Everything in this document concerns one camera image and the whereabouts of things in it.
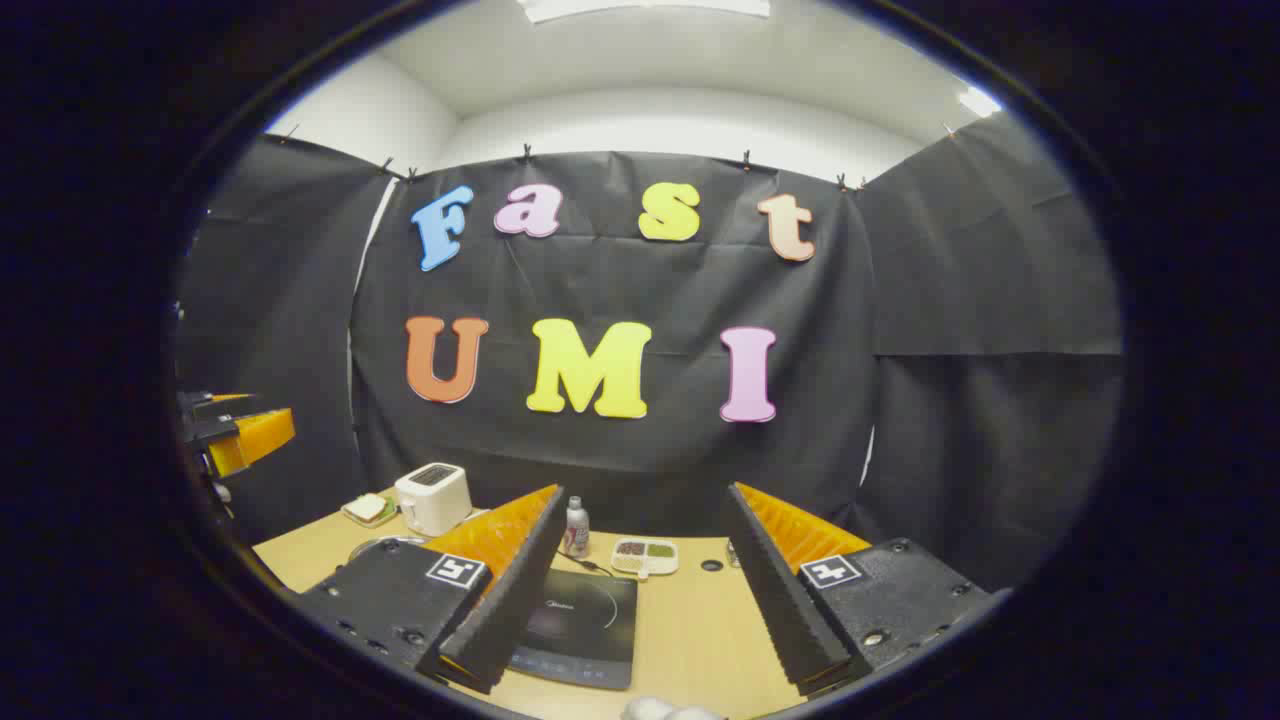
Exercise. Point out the white toaster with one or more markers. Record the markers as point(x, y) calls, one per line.
point(435, 500)

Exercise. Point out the row of black cloth clips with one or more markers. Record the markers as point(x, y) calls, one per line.
point(526, 152)

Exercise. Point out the black induction cooktop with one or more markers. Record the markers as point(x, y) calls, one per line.
point(590, 620)

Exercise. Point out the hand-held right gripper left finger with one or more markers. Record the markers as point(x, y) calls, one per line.
point(510, 600)

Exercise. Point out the sandwich on green plate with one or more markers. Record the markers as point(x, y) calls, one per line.
point(368, 508)

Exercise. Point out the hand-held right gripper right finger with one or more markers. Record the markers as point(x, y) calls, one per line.
point(780, 600)

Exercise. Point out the white divided dish of beans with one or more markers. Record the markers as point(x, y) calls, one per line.
point(645, 555)

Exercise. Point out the printed drink bottle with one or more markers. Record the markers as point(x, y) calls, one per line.
point(576, 530)

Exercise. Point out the ceiling light panel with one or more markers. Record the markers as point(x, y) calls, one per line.
point(978, 101)
point(640, 8)

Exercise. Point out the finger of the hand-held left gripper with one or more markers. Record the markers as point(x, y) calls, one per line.
point(205, 403)
point(262, 435)

